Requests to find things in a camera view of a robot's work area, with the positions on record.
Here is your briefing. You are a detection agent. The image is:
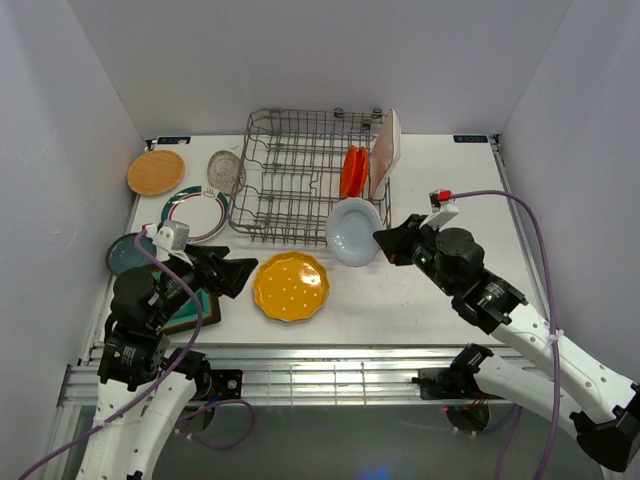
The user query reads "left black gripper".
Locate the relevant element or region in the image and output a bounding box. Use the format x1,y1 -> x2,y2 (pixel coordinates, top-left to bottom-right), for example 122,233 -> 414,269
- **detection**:
148,241 -> 258,328

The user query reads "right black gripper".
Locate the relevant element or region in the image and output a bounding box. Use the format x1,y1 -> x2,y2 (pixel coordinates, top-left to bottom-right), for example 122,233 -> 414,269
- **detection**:
373,214 -> 457,297

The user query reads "light blue scalloped plate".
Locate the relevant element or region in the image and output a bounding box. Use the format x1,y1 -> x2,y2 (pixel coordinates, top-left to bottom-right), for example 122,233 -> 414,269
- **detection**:
325,198 -> 383,267

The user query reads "yellow dotted scalloped plate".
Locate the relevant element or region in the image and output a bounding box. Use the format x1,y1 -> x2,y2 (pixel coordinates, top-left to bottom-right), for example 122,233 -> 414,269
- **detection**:
253,251 -> 330,323

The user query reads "orange round plate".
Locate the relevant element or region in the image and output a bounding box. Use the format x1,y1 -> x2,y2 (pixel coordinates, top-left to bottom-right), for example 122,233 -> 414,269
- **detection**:
340,146 -> 358,198
356,147 -> 369,196

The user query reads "white rectangular plate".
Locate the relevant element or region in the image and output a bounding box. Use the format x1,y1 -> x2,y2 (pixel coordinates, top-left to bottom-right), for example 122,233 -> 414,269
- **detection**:
369,109 -> 401,198

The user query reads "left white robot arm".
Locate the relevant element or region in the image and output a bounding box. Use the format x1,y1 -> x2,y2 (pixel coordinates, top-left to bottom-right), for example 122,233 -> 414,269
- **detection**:
77,246 -> 258,479

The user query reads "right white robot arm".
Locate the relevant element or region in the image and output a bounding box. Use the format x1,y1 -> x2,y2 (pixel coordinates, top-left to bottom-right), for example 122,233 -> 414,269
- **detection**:
373,215 -> 639,472

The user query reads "teal square brown-rimmed plate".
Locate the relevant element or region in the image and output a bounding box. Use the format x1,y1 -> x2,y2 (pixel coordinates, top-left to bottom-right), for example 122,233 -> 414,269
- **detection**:
150,267 -> 222,335

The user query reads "white plate green rim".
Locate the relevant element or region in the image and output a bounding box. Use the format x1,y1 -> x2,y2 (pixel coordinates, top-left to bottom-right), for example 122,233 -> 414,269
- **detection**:
161,186 -> 229,244

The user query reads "speckled beige small plate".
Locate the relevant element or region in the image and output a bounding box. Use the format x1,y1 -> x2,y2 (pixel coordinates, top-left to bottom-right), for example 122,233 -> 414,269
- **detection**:
207,150 -> 246,196

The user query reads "dark teal round plate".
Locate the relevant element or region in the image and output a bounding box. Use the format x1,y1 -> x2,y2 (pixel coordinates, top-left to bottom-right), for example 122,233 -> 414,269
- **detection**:
105,233 -> 158,276

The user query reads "woven bamboo round plate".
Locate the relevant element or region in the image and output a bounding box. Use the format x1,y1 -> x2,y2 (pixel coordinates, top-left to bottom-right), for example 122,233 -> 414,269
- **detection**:
126,150 -> 185,196

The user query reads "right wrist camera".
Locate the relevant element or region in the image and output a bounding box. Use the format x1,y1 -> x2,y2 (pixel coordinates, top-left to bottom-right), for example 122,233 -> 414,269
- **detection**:
419,190 -> 459,231

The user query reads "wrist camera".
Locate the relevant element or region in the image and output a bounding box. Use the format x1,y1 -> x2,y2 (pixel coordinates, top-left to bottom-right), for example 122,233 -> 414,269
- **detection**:
419,190 -> 459,231
142,220 -> 193,266

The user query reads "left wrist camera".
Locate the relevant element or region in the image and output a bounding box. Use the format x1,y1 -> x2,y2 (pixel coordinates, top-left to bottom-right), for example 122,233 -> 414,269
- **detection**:
142,220 -> 193,266

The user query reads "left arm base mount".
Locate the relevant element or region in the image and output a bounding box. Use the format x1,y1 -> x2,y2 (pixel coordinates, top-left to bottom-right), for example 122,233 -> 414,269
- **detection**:
191,369 -> 244,402

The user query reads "grey wire dish rack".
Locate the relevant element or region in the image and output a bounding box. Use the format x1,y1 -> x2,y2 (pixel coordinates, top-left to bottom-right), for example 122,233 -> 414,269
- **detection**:
228,108 -> 387,247

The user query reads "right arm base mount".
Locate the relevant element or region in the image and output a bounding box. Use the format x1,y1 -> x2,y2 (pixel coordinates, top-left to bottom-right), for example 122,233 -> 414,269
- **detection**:
411,368 -> 480,400

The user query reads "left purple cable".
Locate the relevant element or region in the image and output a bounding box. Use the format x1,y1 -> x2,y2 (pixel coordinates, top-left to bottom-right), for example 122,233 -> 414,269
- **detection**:
17,229 -> 256,480

